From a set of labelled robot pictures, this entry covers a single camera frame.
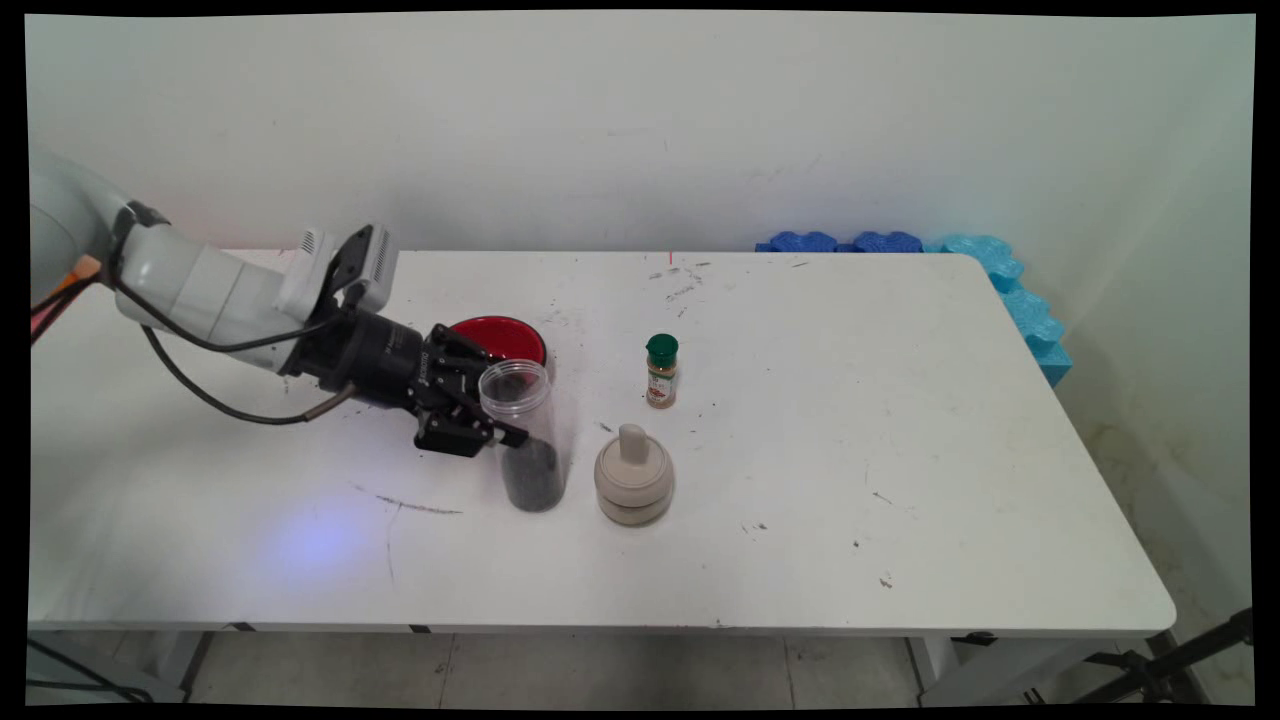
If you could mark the white table leg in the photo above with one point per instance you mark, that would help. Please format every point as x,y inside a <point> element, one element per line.
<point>960,675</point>
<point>185,660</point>

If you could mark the pink foam block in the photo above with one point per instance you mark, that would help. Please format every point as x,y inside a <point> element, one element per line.
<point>38,322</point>

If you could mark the red bowl with black seeds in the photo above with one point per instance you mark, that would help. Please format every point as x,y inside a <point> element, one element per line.
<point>505,338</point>

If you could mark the clear jar with black seeds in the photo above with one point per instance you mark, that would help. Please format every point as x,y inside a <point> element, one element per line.
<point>532,480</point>

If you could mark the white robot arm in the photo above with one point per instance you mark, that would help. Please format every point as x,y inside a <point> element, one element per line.
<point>200,290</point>

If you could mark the dark blue foam mat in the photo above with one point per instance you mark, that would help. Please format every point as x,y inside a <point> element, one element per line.
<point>805,242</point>

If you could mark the light blue foam mat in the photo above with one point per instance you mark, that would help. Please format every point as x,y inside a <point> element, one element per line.
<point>1030,315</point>

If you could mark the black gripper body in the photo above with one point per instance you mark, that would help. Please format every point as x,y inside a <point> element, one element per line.
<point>375,355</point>

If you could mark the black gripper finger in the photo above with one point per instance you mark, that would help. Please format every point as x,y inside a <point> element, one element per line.
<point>460,345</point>
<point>455,432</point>

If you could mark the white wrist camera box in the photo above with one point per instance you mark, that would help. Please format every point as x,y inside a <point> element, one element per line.
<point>378,265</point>

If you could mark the black tripod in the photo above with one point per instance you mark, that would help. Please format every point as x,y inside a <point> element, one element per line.
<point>1160,675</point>

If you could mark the beige ceramic lidded pot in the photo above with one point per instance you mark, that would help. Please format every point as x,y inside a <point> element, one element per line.
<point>633,480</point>

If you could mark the spice bottle with green cap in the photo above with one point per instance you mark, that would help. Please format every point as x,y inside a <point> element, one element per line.
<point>661,375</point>

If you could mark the orange foam block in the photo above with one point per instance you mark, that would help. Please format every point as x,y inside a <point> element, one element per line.
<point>85,268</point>

